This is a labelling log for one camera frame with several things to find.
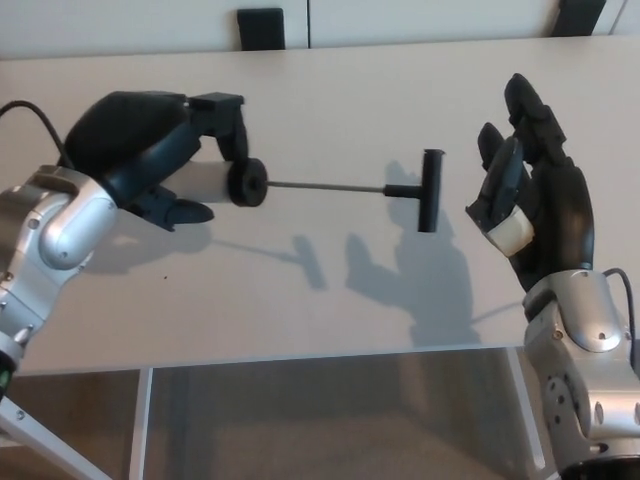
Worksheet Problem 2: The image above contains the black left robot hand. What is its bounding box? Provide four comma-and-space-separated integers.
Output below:
64, 90, 251, 234

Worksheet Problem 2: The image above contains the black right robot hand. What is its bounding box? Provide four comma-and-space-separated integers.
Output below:
464, 73, 599, 294

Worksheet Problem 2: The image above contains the white air pump black handle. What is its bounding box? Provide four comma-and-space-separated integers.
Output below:
187, 148, 446, 234

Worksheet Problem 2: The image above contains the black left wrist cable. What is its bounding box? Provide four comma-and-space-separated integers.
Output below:
0, 99, 74, 169

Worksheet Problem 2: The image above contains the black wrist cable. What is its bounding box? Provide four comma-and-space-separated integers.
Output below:
0, 99, 74, 169
602, 268, 640, 372

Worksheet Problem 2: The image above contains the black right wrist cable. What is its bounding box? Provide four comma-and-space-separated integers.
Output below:
602, 268, 640, 372

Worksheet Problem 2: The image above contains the black cabinet handle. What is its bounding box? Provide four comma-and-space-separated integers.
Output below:
237, 7, 286, 51
552, 0, 599, 37

